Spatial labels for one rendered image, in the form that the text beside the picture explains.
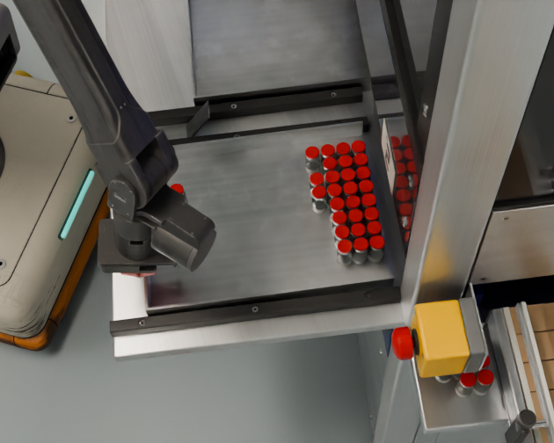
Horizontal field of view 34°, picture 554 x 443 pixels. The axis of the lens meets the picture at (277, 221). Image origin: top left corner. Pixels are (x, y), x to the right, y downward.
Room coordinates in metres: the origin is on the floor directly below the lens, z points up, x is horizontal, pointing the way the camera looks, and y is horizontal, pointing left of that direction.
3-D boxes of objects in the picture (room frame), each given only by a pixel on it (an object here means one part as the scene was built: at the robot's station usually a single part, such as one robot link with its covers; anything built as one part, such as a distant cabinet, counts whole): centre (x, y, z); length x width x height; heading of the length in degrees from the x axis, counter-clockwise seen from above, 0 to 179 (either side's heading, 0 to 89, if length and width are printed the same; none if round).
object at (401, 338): (0.37, -0.14, 0.99); 0.04 x 0.04 x 0.04; 1
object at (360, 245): (0.62, -0.11, 0.90); 0.18 x 0.02 x 0.05; 2
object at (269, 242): (0.61, 0.02, 0.90); 0.34 x 0.26 x 0.04; 92
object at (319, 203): (0.63, -0.06, 0.90); 0.02 x 0.02 x 0.05
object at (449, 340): (0.37, -0.19, 0.99); 0.08 x 0.07 x 0.07; 91
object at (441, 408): (0.35, -0.23, 0.87); 0.14 x 0.13 x 0.02; 91
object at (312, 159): (0.69, -0.06, 0.90); 0.02 x 0.02 x 0.05
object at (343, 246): (0.62, -0.09, 0.90); 0.18 x 0.02 x 0.05; 2
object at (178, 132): (0.78, 0.15, 0.91); 0.14 x 0.03 x 0.06; 90
